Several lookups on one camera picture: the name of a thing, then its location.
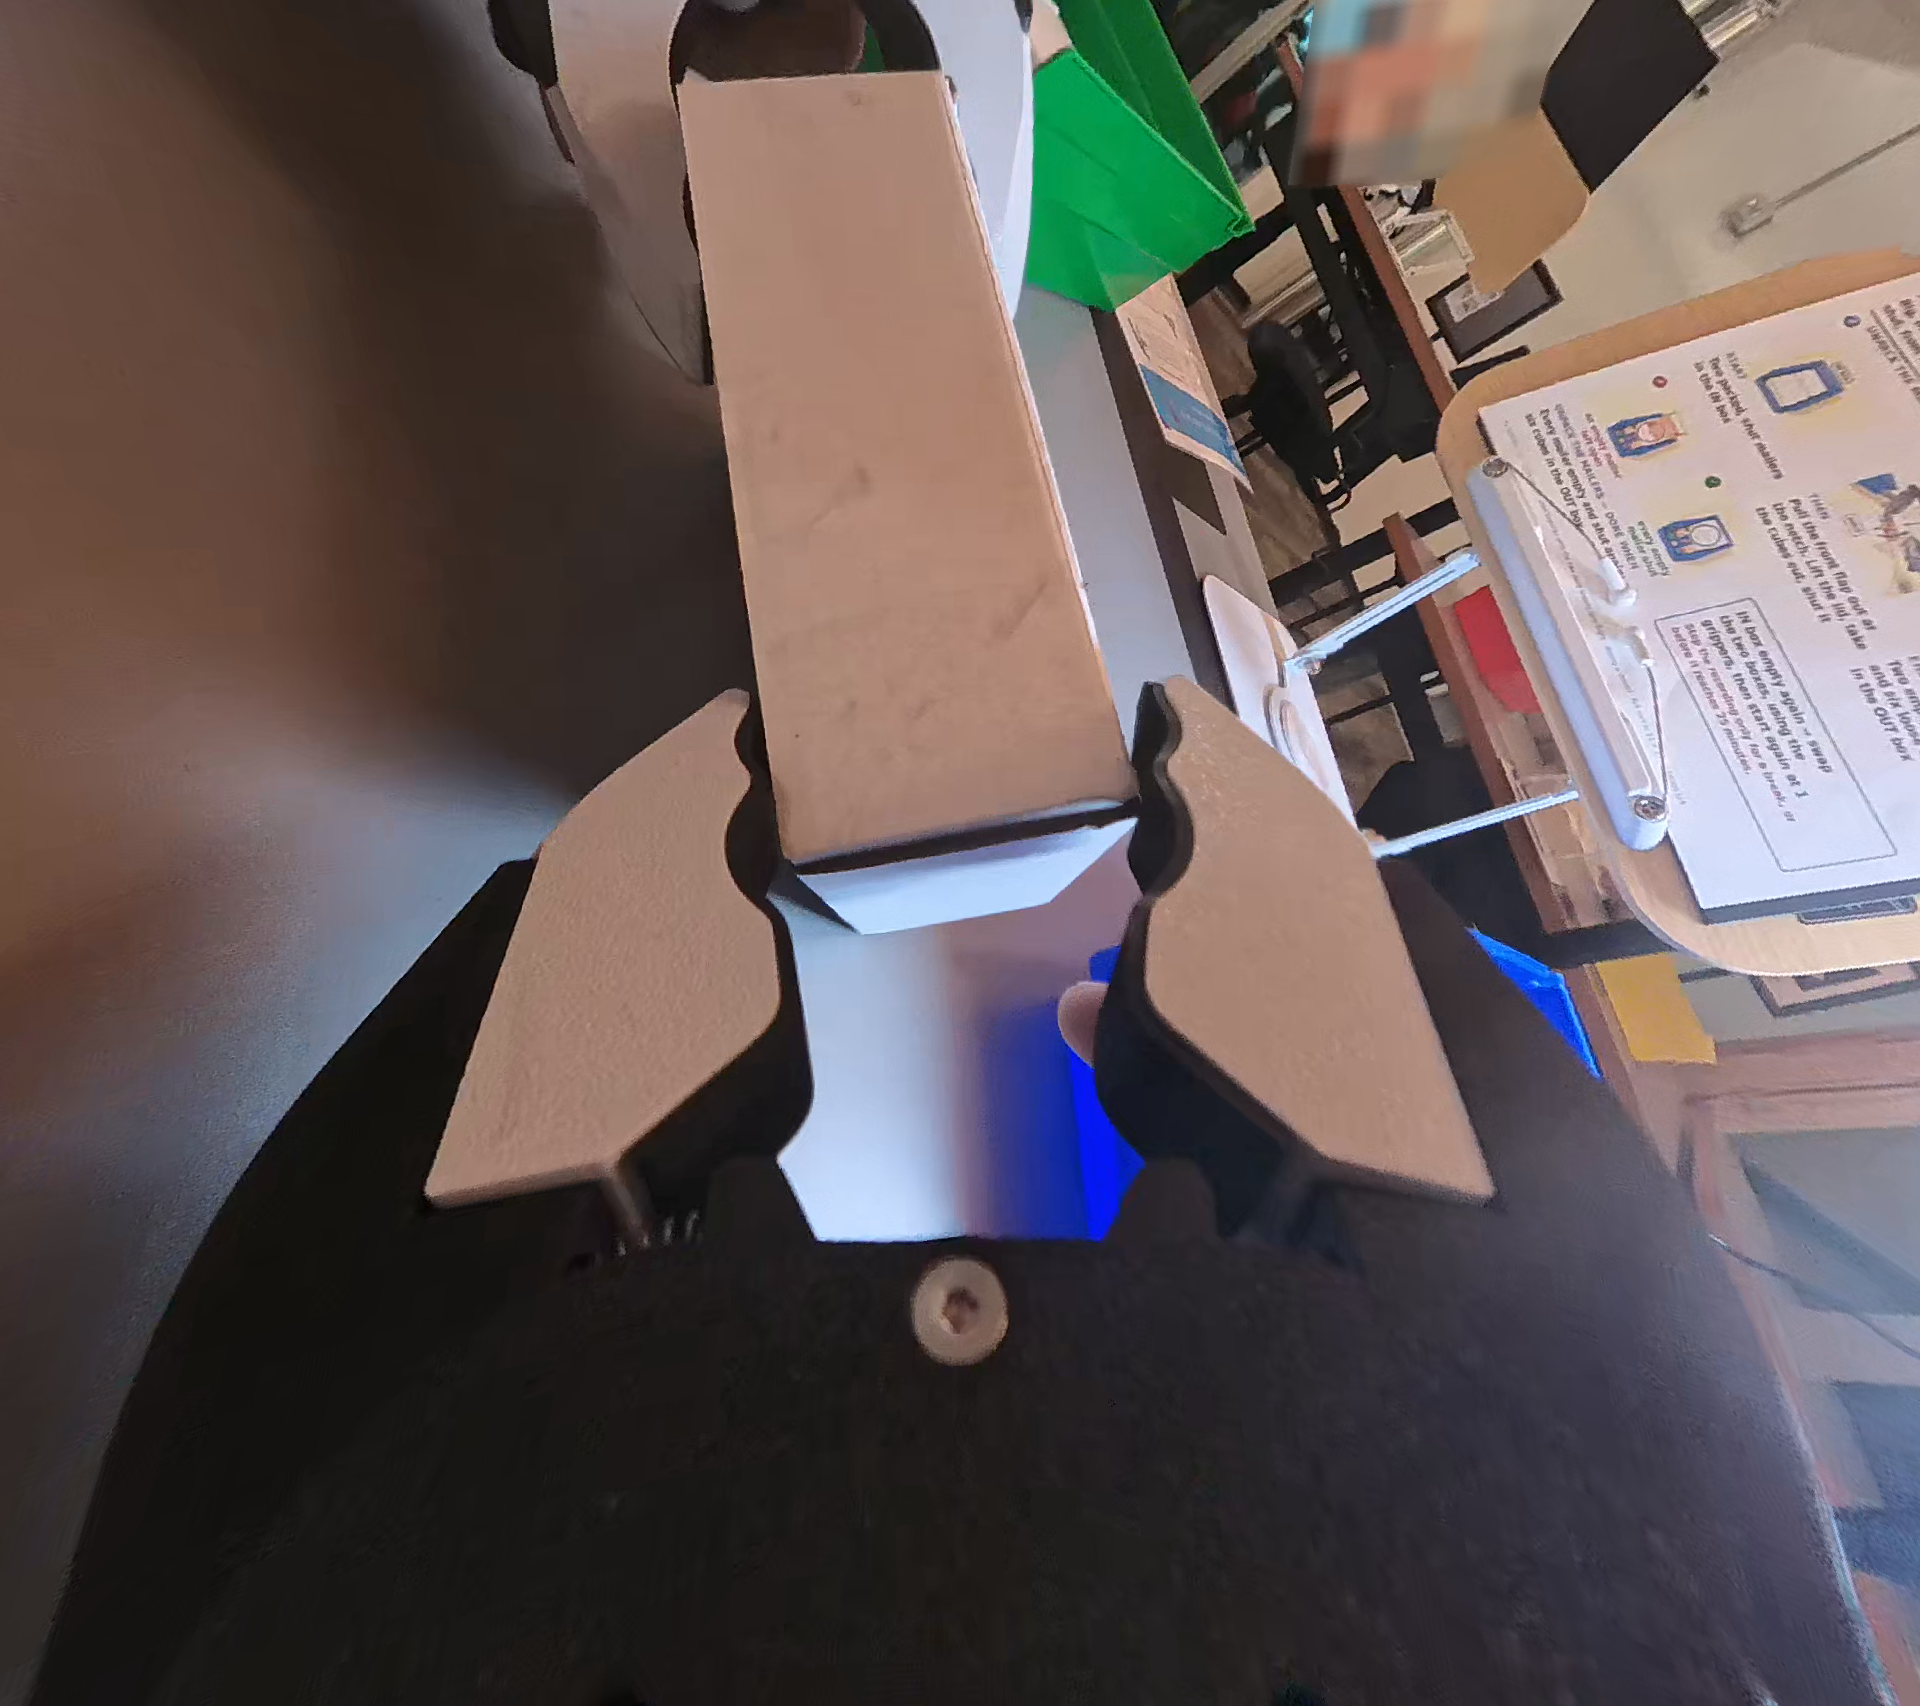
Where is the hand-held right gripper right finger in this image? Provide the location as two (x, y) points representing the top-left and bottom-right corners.
(1117, 678), (1498, 1228)

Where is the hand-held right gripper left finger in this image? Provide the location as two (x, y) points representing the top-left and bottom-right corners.
(425, 690), (787, 1209)

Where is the green plastic storage bin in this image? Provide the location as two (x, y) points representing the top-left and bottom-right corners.
(1017, 0), (1254, 314)

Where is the white cardboard box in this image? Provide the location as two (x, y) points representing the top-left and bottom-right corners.
(674, 70), (1142, 939)

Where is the blue plastic bin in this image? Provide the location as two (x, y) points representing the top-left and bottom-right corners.
(1471, 926), (1604, 1078)

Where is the white plate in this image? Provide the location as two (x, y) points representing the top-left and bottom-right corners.
(1202, 572), (1360, 838)

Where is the yellow sticky note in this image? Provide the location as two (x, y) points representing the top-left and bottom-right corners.
(1592, 955), (1720, 1065)

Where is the wooden instruction board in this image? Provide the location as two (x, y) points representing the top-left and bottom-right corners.
(1435, 253), (1920, 974)

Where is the red card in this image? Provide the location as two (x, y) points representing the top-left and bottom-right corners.
(1447, 583), (1541, 717)

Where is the clear acrylic stand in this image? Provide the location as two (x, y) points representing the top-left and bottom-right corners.
(1282, 550), (1584, 868)

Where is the white clip bar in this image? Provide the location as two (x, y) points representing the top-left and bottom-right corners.
(1462, 459), (1675, 853)

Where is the paper with blue print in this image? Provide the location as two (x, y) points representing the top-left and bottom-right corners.
(1117, 280), (1251, 486)

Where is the black office chair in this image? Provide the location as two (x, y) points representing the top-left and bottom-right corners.
(1245, 317), (1353, 493)

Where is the printed instruction sheet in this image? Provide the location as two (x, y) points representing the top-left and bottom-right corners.
(1477, 295), (1920, 920)

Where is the tan and black bent board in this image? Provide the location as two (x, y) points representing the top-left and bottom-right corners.
(1432, 0), (1720, 305)

